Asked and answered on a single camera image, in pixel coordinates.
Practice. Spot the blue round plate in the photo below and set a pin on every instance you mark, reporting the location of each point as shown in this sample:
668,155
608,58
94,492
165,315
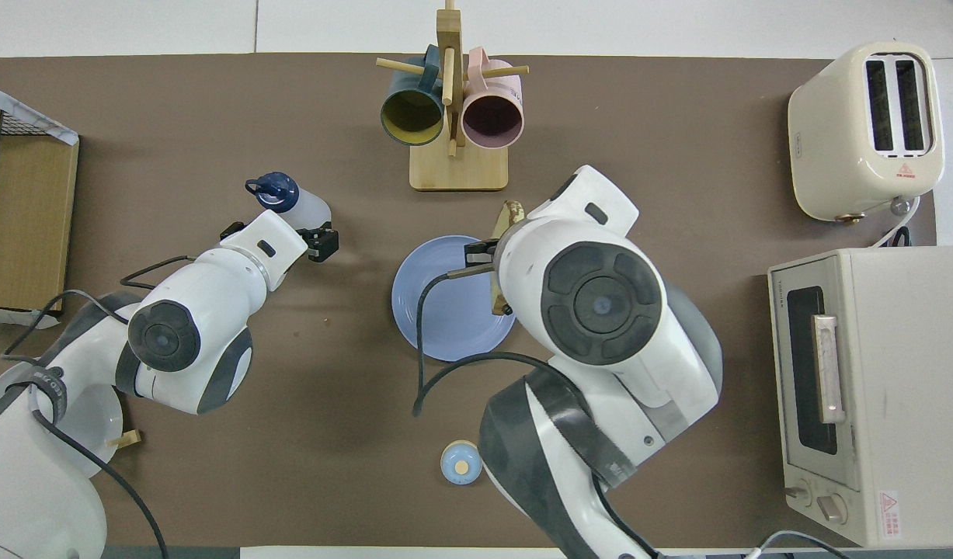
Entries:
445,318

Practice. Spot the white toaster oven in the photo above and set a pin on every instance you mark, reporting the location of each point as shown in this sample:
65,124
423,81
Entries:
895,404

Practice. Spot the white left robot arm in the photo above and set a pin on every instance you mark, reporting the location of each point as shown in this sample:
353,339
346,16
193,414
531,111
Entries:
196,310

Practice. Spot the dark teal mug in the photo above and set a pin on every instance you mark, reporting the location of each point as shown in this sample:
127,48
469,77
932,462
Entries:
412,116

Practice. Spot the cream two-slot toaster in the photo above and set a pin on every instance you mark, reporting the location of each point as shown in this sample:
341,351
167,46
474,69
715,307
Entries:
826,132

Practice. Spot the wooden mug tree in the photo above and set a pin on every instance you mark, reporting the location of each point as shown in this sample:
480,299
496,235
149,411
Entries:
458,171

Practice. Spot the brown bread slice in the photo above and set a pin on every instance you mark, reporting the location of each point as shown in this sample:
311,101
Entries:
512,213

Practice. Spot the pink ribbed mug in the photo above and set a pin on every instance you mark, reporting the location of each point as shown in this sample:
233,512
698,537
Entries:
492,120

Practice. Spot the seasoning bottle with blue cap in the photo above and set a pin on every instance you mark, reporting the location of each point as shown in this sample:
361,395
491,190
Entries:
305,208

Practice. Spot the brown table mat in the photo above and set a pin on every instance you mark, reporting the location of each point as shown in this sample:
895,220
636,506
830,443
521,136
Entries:
678,116

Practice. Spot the small blue call bell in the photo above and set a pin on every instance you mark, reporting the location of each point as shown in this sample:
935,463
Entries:
460,463

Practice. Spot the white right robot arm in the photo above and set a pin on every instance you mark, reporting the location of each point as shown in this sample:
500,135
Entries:
600,303

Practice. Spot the wooden plate rack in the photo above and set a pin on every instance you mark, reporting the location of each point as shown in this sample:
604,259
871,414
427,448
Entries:
126,439

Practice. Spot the pale grey plate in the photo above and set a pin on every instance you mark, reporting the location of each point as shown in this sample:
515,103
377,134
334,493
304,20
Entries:
95,423

